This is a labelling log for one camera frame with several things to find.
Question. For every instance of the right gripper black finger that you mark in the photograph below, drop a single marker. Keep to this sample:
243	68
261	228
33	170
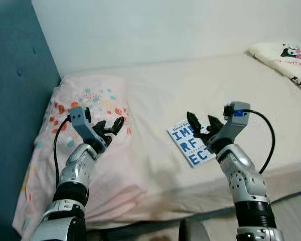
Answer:
214	123
195	123

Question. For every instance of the white book with blue letters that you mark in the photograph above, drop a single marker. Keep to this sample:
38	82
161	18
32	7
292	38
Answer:
183	140

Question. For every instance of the pink pillow with coloured spots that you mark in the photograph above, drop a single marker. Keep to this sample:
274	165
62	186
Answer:
110	191

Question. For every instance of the cream cartoon print duvet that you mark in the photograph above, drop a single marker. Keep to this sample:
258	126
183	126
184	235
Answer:
281	57

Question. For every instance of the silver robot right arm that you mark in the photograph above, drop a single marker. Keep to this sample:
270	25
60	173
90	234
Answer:
243	175

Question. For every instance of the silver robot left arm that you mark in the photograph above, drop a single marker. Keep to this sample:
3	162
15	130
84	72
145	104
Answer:
78	168

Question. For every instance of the mattress with cream sheet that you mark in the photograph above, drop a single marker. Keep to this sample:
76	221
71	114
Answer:
190	85

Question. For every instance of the grey robot right leg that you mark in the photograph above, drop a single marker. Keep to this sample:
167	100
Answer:
193	233

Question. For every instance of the dark teal padded headboard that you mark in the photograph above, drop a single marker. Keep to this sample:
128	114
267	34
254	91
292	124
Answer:
15	75

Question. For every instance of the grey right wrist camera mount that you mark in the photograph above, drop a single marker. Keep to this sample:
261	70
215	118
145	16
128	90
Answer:
236	125

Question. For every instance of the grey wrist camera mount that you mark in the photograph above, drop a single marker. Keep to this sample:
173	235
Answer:
236	125
79	120

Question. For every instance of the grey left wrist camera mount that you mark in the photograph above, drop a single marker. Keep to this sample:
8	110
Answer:
79	120

